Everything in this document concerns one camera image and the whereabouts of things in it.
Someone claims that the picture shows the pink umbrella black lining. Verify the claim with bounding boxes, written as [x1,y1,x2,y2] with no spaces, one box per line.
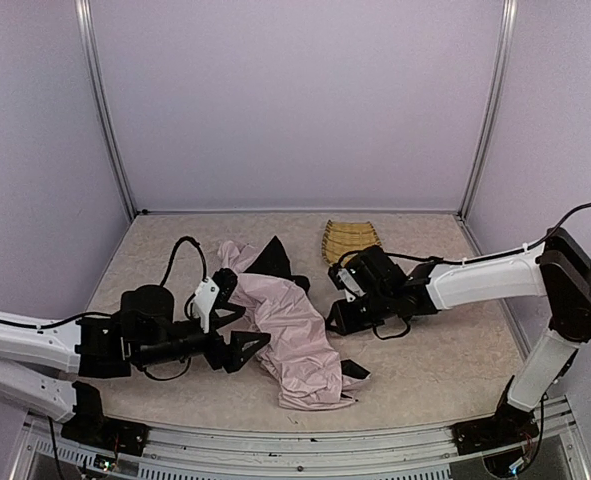
[218,237,370,411]

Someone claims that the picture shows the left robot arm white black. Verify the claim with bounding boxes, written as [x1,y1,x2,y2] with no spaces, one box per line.
[0,285,271,379]

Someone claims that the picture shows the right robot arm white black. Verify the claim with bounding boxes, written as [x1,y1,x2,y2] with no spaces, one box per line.
[327,226,591,425]

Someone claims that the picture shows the woven bamboo tray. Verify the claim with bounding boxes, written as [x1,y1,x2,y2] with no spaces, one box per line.
[321,220,382,266]

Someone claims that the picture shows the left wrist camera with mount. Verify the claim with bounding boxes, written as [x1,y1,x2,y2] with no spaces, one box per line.
[189,268,238,334]

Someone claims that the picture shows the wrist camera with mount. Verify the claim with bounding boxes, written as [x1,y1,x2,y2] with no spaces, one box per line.
[189,268,238,334]
[328,264,366,302]

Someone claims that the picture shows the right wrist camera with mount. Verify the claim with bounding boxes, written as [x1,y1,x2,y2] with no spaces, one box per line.
[328,264,366,302]

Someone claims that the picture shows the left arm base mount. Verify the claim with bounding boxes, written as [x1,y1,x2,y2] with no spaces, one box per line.
[61,418,150,457]

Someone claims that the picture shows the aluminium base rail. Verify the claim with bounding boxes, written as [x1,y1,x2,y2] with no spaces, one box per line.
[5,398,591,479]

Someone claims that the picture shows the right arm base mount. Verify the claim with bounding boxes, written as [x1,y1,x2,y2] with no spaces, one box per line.
[451,417,539,456]

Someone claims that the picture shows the right metal frame post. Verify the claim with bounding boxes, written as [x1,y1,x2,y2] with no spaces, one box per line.
[455,0,519,221]

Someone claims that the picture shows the metal frame post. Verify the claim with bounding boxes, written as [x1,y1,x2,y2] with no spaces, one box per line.
[455,0,519,221]
[75,0,138,223]

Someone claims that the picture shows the left metal frame post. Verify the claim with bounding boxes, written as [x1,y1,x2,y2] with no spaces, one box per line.
[75,0,138,223]

